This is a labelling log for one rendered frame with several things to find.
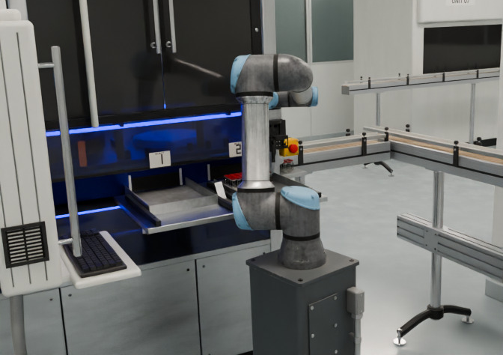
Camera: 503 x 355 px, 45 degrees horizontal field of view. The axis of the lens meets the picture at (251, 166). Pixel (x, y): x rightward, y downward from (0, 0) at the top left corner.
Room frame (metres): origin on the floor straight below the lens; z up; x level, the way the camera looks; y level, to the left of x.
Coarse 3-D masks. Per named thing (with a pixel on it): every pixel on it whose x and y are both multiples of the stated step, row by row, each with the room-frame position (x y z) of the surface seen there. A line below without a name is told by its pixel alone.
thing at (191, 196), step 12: (192, 180) 2.40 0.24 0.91; (132, 192) 2.25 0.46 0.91; (144, 192) 2.37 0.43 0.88; (156, 192) 2.36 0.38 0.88; (168, 192) 2.35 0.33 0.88; (180, 192) 2.34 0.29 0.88; (192, 192) 2.34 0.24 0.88; (204, 192) 2.28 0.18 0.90; (144, 204) 2.11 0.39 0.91; (156, 204) 2.07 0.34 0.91; (168, 204) 2.09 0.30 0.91; (180, 204) 2.11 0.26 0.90; (192, 204) 2.13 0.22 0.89; (204, 204) 2.15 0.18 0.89
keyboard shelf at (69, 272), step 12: (108, 240) 2.02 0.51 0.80; (60, 252) 1.93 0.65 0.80; (120, 252) 1.90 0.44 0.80; (72, 264) 1.81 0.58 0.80; (132, 264) 1.79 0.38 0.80; (72, 276) 1.72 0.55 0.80; (96, 276) 1.70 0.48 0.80; (108, 276) 1.70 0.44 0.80; (120, 276) 1.72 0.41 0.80; (132, 276) 1.73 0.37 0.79
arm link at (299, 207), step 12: (276, 192) 1.81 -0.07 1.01; (288, 192) 1.77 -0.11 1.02; (300, 192) 1.77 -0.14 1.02; (312, 192) 1.78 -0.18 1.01; (276, 204) 1.76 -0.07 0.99; (288, 204) 1.76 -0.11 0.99; (300, 204) 1.74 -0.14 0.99; (312, 204) 1.75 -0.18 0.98; (276, 216) 1.75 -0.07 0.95; (288, 216) 1.75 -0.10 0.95; (300, 216) 1.74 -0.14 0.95; (312, 216) 1.75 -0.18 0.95; (276, 228) 1.77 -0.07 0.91; (288, 228) 1.76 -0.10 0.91; (300, 228) 1.74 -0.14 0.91; (312, 228) 1.75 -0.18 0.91
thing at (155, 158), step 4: (156, 152) 2.34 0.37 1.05; (160, 152) 2.35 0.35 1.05; (164, 152) 2.35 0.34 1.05; (168, 152) 2.36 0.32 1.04; (152, 156) 2.33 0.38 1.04; (156, 156) 2.34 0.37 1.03; (160, 156) 2.35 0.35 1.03; (164, 156) 2.35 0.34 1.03; (168, 156) 2.36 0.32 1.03; (152, 160) 2.33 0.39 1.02; (156, 160) 2.34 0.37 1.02; (160, 160) 2.35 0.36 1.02; (164, 160) 2.35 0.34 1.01; (168, 160) 2.36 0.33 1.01; (152, 164) 2.33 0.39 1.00; (156, 164) 2.34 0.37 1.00; (160, 164) 2.35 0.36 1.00; (164, 164) 2.35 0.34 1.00; (168, 164) 2.36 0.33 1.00
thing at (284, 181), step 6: (276, 174) 2.46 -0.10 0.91; (216, 180) 2.38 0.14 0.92; (276, 180) 2.46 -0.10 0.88; (282, 180) 2.42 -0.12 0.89; (288, 180) 2.37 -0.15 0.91; (294, 180) 2.33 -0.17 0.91; (228, 186) 2.28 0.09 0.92; (276, 186) 2.37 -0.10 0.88; (282, 186) 2.37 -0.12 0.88; (306, 186) 2.25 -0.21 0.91
